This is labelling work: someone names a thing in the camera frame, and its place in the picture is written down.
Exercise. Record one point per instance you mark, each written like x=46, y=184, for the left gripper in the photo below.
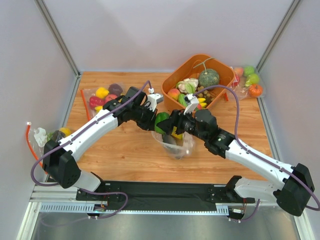
x=150, y=119

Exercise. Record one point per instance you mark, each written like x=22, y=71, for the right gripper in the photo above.
x=176, y=123

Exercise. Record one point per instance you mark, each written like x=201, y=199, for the fake green bell pepper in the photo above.
x=161, y=116

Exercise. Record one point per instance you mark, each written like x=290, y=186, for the polka dot zip bag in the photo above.
x=188, y=142

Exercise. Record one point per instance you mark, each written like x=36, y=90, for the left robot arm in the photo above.
x=60, y=158

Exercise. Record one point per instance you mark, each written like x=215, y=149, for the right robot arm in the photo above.
x=291, y=187

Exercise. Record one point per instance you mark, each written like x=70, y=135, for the fake mango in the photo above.
x=178, y=136

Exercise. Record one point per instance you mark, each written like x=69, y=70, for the fake green cucumber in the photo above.
x=181, y=100

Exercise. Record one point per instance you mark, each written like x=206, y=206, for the fake peach in basin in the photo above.
x=174, y=93

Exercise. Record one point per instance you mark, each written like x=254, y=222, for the fake banana bunch in basin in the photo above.
x=202, y=102

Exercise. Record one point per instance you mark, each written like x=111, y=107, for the fake red apple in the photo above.
x=110, y=97

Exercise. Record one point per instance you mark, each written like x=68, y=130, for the fake cauliflower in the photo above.
x=188, y=85

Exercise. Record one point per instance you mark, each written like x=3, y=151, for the fake longan cluster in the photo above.
x=207, y=95

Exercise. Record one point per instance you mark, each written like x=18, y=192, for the fake purple plum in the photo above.
x=115, y=89

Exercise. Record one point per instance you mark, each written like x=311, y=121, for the fake banana bunch in bag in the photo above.
x=98, y=108

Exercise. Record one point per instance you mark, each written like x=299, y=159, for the fake yellow pepper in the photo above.
x=101, y=92

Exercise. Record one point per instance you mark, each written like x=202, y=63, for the fake red pepper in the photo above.
x=95, y=101

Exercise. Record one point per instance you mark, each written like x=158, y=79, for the zip bag with bananas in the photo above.
x=87, y=93

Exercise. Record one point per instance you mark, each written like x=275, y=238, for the fake green pumpkin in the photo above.
x=208, y=77

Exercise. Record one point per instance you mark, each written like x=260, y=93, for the zip bag with pumpkin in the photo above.
x=240, y=89

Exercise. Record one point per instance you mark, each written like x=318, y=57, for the fake pink peach back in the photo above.
x=239, y=71

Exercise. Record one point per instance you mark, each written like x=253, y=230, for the fake small orange pumpkin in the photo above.
x=255, y=90

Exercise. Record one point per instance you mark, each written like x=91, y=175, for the fake green apple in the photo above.
x=252, y=79

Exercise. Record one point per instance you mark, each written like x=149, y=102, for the fake green bumpy fruit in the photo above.
x=248, y=70

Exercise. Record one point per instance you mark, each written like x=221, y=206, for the zip bag at left edge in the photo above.
x=36, y=138

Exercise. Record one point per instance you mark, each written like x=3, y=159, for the orange plastic basin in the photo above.
x=197, y=73

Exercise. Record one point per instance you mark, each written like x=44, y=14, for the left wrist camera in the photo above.
x=154, y=99

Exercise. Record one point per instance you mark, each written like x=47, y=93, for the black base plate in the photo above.
x=157, y=196

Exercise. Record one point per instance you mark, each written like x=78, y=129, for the aluminium rail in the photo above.
x=98, y=204

